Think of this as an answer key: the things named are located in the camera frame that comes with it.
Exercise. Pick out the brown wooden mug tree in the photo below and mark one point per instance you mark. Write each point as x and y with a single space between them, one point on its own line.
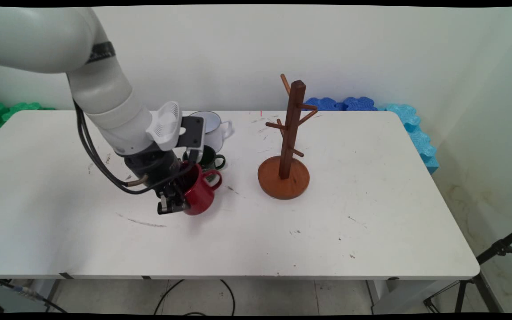
294 111

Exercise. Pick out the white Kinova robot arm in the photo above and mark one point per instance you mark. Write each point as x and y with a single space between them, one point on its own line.
100 89

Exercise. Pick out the white table leg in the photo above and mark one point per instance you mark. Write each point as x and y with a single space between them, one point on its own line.
389 295
47 293

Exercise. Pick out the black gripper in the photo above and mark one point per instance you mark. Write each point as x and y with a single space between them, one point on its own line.
154 169

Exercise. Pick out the black tripod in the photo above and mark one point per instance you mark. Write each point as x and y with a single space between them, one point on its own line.
482 275

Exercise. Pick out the green foam mat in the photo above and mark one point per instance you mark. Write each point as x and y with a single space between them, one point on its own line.
2 113

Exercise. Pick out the dark green mug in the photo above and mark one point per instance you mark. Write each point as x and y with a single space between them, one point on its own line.
211 160

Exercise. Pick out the white enamel mug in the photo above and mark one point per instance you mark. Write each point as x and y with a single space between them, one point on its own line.
218 131

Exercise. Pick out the dark blue foam mat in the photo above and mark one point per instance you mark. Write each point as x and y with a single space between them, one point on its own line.
322 104
360 103

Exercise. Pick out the red enamel mug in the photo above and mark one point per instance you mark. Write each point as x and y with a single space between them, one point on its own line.
200 193

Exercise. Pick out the light blue foam mat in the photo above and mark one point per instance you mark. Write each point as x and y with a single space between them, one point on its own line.
420 140

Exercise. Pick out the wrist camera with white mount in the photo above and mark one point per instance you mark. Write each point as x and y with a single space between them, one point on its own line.
171 126

